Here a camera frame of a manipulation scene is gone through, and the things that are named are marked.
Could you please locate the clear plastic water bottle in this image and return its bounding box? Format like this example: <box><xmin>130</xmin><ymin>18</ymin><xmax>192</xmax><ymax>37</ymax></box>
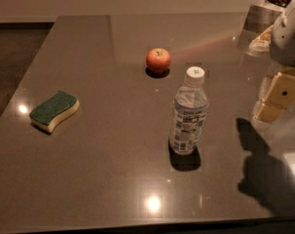
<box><xmin>168</xmin><ymin>66</ymin><xmax>209</xmax><ymax>155</ymax></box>

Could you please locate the red apple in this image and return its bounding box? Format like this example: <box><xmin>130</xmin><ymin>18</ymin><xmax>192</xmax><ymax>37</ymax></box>
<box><xmin>146</xmin><ymin>48</ymin><xmax>171</xmax><ymax>74</ymax></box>

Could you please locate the metal tin with dark contents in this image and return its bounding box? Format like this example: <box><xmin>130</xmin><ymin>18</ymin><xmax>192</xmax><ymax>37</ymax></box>
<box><xmin>243</xmin><ymin>0</ymin><xmax>292</xmax><ymax>33</ymax></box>

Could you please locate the green and yellow sponge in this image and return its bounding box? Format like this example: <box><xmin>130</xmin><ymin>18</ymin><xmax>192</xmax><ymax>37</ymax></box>
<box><xmin>29</xmin><ymin>91</ymin><xmax>80</xmax><ymax>134</ymax></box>

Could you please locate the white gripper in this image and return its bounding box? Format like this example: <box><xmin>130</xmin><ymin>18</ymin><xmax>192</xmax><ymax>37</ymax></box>
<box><xmin>253</xmin><ymin>0</ymin><xmax>295</xmax><ymax>123</ymax></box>

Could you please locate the snack packet on table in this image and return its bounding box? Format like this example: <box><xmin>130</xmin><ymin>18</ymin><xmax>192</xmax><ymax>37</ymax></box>
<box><xmin>249</xmin><ymin>25</ymin><xmax>273</xmax><ymax>52</ymax></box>

